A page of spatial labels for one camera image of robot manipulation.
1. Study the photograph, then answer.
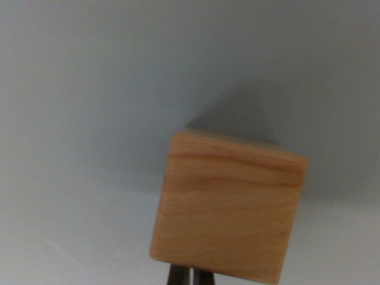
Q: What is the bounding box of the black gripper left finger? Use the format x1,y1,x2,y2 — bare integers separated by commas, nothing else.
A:
167,264,191,285

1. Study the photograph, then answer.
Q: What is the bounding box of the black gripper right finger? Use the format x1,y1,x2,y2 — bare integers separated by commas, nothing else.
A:
192,268,217,285

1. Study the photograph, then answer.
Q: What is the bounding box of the wooden cube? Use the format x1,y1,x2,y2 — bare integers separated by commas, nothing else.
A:
149,127,309,285

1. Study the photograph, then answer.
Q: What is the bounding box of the grey plastic tray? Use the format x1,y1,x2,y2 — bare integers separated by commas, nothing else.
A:
0,0,380,285

